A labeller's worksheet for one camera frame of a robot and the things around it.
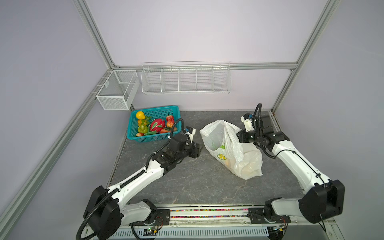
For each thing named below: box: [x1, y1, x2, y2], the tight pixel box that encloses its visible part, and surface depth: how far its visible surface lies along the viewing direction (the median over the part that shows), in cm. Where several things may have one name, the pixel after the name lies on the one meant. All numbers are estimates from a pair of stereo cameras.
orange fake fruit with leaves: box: [137, 119, 150, 127], surface depth 108 cm
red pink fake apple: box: [166, 115, 175, 122], surface depth 114 cm
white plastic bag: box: [199, 120, 263, 180], surface depth 82 cm
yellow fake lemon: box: [135, 111, 146, 120], surface depth 108 cm
